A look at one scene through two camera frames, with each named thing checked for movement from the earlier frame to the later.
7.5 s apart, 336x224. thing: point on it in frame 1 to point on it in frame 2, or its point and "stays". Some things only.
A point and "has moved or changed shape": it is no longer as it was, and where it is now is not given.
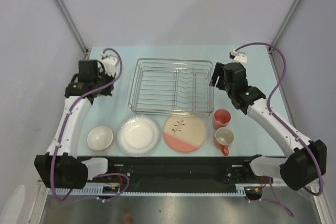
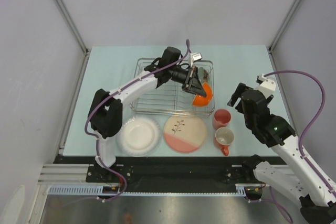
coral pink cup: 221,118 stays
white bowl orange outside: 100,138 has moved or changed shape
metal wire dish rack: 172,87 stays
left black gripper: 108,92 to 192,85
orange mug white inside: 224,137 stays
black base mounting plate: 181,170 stays
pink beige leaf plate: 185,134 stays
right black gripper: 218,71 to 241,87
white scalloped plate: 138,136 stays
